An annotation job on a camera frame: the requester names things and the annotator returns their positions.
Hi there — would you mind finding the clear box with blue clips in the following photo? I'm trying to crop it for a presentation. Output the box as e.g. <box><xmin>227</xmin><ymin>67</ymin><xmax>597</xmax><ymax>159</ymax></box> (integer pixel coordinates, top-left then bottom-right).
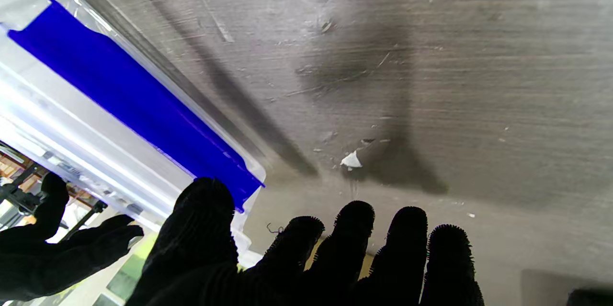
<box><xmin>0</xmin><ymin>0</ymin><xmax>266</xmax><ymax>268</ymax></box>

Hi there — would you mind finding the small white scrap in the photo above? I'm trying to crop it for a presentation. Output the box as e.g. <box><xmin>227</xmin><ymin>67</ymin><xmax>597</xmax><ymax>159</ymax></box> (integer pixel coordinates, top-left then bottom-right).
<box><xmin>340</xmin><ymin>149</ymin><xmax>363</xmax><ymax>169</ymax></box>

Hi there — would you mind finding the black plastic tray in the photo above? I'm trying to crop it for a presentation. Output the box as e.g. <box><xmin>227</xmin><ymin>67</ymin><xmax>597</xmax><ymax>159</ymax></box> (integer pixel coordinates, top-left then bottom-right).
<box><xmin>568</xmin><ymin>288</ymin><xmax>613</xmax><ymax>306</ymax></box>

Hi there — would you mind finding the clear lid with blue label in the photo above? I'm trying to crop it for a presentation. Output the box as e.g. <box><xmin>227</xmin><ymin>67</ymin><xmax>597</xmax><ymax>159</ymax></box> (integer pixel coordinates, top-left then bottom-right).
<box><xmin>0</xmin><ymin>59</ymin><xmax>192</xmax><ymax>230</ymax></box>

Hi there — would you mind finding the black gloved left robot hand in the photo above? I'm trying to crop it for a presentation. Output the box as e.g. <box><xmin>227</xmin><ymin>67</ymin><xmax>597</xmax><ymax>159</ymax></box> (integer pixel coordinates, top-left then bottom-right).
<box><xmin>125</xmin><ymin>177</ymin><xmax>484</xmax><ymax>306</ymax></box>

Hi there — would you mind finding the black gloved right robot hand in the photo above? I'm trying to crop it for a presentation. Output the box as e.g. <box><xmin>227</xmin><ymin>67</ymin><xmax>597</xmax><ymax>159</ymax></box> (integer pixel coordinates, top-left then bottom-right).
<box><xmin>0</xmin><ymin>172</ymin><xmax>144</xmax><ymax>302</ymax></box>

